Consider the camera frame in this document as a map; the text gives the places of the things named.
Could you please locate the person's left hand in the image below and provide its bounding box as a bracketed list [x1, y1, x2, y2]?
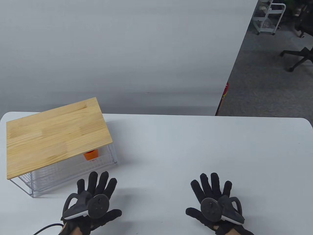
[61, 171, 122, 235]

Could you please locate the person's right hand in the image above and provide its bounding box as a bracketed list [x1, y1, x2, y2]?
[185, 173, 255, 235]

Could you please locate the orange cup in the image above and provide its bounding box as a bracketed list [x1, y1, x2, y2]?
[83, 149, 99, 161]

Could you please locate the white mesh sliding drawer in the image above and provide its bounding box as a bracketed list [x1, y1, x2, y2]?
[18, 144, 116, 197]

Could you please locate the person's left forearm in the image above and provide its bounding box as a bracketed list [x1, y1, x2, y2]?
[60, 225, 82, 235]

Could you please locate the black white right controller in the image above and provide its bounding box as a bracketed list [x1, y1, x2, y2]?
[201, 196, 245, 225]

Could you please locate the black white controller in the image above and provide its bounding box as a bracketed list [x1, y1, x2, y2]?
[201, 196, 245, 225]
[62, 191, 110, 220]

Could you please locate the black white left controller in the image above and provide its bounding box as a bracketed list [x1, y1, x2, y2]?
[62, 191, 110, 220]

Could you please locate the red fire extinguisher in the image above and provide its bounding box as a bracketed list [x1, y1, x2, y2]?
[221, 82, 229, 106]

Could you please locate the black office chair base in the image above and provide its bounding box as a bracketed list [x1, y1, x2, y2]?
[280, 47, 313, 72]

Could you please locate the white utility cart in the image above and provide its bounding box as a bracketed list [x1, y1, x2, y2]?
[253, 0, 286, 35]

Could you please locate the black office chair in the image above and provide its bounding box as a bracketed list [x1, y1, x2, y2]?
[292, 4, 313, 38]

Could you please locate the black cable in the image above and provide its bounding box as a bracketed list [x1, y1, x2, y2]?
[33, 222, 64, 235]

